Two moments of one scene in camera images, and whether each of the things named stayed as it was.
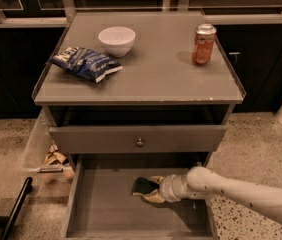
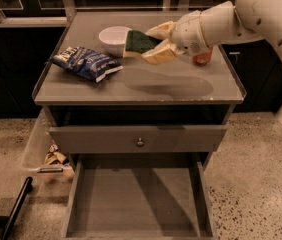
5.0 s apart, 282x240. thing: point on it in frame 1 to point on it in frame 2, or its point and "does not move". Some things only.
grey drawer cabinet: x=136 y=94 does not move
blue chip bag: x=83 y=62 does not move
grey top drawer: x=138 y=139 does not move
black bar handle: x=27 y=188 does not move
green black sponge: x=142 y=186 to x=136 y=44
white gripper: x=167 y=188 to x=188 y=34
